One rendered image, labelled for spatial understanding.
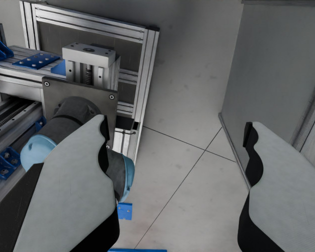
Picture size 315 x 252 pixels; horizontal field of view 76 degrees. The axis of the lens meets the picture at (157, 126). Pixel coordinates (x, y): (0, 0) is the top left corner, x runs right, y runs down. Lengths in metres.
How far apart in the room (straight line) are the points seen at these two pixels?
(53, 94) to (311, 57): 0.82
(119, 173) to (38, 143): 0.19
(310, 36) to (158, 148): 1.52
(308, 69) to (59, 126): 0.78
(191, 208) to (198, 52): 1.82
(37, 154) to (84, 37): 1.09
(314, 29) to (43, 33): 1.43
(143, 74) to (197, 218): 2.01
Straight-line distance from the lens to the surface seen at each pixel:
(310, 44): 0.87
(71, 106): 0.62
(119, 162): 0.52
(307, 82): 0.84
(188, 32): 1.60
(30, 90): 0.84
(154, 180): 2.33
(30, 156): 0.52
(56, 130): 0.54
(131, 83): 1.47
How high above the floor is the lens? 1.58
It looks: 58 degrees down
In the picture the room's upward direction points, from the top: 174 degrees counter-clockwise
